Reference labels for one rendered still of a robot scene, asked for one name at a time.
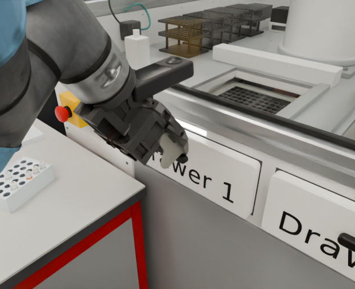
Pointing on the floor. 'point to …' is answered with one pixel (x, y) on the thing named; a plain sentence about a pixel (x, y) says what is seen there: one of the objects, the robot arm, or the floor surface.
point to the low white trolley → (69, 225)
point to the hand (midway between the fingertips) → (177, 144)
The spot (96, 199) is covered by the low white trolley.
